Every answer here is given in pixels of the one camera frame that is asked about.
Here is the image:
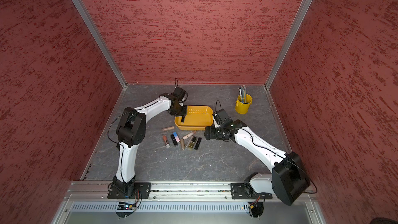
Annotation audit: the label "black lipstick short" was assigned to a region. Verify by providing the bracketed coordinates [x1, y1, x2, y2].
[194, 138, 202, 150]

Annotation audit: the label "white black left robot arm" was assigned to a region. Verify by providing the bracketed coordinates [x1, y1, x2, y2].
[113, 91, 188, 196]

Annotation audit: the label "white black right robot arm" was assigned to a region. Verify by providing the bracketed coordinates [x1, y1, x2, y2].
[204, 120, 311, 205]

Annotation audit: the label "yellow plastic storage tray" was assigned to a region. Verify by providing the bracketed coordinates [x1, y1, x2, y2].
[175, 105, 214, 131]

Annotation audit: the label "silver pink lipstick tube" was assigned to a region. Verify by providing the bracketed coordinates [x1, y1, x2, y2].
[187, 136, 194, 150]

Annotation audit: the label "blue pink gradient lipstick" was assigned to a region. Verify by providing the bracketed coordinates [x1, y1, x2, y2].
[173, 132, 180, 143]

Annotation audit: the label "black lipstick beside gradient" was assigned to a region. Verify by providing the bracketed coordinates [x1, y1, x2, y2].
[171, 134, 178, 146]

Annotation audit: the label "pink nude lip gloss tube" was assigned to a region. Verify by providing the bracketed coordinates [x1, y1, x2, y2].
[182, 131, 196, 140]

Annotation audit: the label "yellow pen cup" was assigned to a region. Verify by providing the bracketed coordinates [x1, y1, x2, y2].
[235, 94, 252, 115]

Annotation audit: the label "brown clear lip gloss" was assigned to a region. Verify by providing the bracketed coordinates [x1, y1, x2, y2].
[162, 134, 170, 148]

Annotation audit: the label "pens in cup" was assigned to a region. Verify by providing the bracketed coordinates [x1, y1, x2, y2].
[238, 85, 247, 104]

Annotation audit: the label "vented metal panel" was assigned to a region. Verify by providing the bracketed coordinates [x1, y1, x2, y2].
[71, 201, 250, 213]

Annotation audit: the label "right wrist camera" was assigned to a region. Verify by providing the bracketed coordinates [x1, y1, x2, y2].
[213, 109, 233, 129]

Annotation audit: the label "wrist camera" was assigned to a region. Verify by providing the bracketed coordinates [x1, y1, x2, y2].
[213, 109, 233, 129]
[172, 87, 188, 103]

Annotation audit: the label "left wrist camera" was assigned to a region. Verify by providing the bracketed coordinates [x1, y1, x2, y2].
[172, 87, 188, 103]

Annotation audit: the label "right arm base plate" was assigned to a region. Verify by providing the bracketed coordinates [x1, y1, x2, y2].
[230, 183, 273, 200]

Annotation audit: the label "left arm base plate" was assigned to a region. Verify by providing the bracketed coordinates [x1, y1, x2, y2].
[107, 182, 152, 200]

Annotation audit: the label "aluminium corner post left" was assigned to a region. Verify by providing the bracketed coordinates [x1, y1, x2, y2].
[72, 0, 128, 90]

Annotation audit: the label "aluminium corner post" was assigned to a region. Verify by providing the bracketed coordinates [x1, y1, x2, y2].
[72, 0, 128, 90]
[265, 0, 313, 91]

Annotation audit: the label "aluminium front rail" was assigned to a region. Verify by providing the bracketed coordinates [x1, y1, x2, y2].
[66, 181, 316, 202]

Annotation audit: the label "aluminium corner post right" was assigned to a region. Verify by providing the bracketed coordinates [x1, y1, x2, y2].
[265, 0, 313, 91]

